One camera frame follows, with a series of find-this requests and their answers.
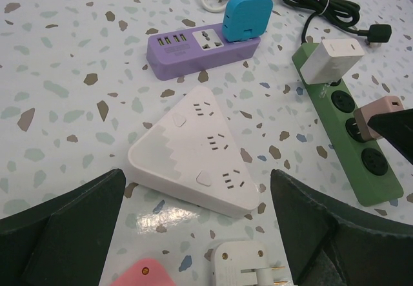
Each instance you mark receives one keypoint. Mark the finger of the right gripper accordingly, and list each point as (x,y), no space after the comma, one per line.
(396,128)

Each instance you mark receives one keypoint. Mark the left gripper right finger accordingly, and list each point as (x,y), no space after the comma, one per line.
(328,242)

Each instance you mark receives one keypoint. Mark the green power strip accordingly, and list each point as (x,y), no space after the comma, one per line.
(367,169)

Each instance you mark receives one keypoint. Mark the beige pink plug adapter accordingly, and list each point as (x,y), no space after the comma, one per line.
(369,113)

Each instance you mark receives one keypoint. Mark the white triangular power strip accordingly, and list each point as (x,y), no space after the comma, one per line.
(190,154)

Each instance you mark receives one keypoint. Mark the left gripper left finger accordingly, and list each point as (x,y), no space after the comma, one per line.
(65,240)

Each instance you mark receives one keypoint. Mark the white cube charger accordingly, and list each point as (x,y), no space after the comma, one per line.
(331,60)

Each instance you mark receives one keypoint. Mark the purple power strip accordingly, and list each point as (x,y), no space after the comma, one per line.
(184,52)

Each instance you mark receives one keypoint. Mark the white plug adapter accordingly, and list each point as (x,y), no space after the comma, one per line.
(243,263)

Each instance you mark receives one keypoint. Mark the blue plug adapter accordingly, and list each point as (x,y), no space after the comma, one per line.
(246,19)

